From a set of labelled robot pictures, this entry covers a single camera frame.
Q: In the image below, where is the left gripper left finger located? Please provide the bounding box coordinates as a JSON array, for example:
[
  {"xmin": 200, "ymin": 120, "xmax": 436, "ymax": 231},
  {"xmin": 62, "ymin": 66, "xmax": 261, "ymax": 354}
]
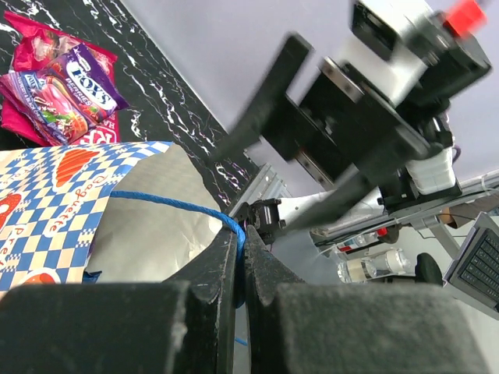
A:
[{"xmin": 1, "ymin": 228, "xmax": 237, "ymax": 373}]

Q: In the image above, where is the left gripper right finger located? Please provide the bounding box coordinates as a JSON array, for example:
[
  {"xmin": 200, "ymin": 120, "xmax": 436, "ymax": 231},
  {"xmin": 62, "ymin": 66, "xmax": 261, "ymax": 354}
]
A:
[{"xmin": 245, "ymin": 227, "xmax": 489, "ymax": 373}]

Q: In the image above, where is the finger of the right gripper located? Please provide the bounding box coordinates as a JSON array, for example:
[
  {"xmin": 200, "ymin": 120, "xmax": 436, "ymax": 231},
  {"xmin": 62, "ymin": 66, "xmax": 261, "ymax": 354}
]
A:
[
  {"xmin": 210, "ymin": 34, "xmax": 312, "ymax": 162},
  {"xmin": 282, "ymin": 155, "xmax": 390, "ymax": 234}
]

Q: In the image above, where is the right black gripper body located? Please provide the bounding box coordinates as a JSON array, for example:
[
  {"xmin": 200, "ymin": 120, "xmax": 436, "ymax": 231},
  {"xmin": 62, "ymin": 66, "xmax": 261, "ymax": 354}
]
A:
[{"xmin": 286, "ymin": 58, "xmax": 431, "ymax": 183}]

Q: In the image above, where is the blue checkered paper bag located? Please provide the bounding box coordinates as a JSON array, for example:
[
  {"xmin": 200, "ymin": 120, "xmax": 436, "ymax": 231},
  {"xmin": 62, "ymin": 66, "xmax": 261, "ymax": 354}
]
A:
[{"xmin": 1, "ymin": 142, "xmax": 246, "ymax": 294}]

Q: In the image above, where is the purple Fox's candy bag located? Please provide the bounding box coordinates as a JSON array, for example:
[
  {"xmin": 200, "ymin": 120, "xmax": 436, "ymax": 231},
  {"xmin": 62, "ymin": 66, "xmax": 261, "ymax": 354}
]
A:
[{"xmin": 1, "ymin": 44, "xmax": 129, "ymax": 146}]

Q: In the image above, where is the pink chips bag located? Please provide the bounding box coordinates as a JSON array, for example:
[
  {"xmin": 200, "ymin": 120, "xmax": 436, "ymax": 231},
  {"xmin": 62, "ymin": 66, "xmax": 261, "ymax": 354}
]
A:
[{"xmin": 1, "ymin": 12, "xmax": 127, "ymax": 146}]

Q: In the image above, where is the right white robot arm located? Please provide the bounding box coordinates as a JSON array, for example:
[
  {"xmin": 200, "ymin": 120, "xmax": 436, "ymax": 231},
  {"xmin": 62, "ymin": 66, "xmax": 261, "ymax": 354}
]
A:
[{"xmin": 211, "ymin": 34, "xmax": 491, "ymax": 231}]

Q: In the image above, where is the clear plastic water bottle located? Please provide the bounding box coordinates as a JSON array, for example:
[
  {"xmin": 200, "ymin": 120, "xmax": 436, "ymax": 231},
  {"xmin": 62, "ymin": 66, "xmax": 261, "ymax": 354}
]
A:
[{"xmin": 337, "ymin": 249, "xmax": 411, "ymax": 284}]

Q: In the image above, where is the grey laptop keyboard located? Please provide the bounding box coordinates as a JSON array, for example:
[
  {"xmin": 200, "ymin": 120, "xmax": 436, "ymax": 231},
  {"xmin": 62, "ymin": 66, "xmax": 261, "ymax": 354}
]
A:
[{"xmin": 443, "ymin": 212, "xmax": 499, "ymax": 319}]

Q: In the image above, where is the aluminium frame rail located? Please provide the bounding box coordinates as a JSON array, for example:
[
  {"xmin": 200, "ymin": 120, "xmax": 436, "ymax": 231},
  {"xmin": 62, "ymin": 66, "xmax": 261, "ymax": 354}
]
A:
[{"xmin": 225, "ymin": 164, "xmax": 292, "ymax": 216}]

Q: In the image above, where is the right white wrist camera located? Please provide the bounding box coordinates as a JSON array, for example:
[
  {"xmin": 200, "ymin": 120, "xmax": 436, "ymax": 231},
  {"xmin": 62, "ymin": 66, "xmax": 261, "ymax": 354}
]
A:
[{"xmin": 323, "ymin": 1, "xmax": 492, "ymax": 107}]

